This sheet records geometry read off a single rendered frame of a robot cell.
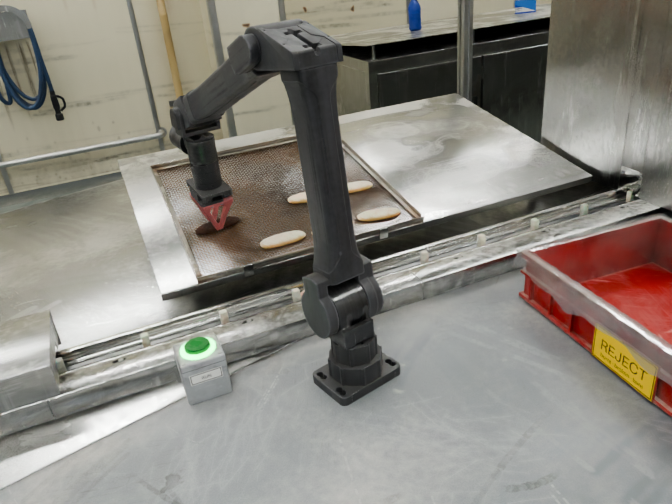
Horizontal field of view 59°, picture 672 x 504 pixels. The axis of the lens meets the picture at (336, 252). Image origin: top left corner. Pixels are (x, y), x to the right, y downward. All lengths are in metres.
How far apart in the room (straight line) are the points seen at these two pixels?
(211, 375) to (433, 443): 0.35
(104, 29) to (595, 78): 3.66
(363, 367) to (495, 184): 0.71
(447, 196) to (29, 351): 0.91
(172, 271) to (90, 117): 3.57
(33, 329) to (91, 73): 3.68
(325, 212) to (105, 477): 0.47
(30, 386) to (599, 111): 1.31
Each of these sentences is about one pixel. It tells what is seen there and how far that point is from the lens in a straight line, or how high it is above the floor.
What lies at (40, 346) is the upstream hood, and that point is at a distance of 1.04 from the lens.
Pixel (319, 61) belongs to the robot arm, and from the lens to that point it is 0.78.
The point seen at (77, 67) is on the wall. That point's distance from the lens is 4.66.
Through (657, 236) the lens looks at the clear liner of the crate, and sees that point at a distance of 1.30.
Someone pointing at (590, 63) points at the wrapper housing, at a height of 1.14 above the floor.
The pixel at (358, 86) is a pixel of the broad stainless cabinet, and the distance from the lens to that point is 3.05.
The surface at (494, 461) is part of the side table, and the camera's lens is 0.84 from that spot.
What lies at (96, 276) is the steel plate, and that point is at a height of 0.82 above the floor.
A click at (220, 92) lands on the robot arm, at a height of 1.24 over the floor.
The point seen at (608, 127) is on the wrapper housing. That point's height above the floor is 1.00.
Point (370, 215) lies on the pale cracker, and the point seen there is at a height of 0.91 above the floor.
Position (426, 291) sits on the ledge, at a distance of 1.14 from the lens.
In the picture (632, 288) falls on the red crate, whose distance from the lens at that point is 1.23.
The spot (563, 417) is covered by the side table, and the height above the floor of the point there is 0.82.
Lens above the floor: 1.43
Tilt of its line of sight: 27 degrees down
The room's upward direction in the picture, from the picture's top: 6 degrees counter-clockwise
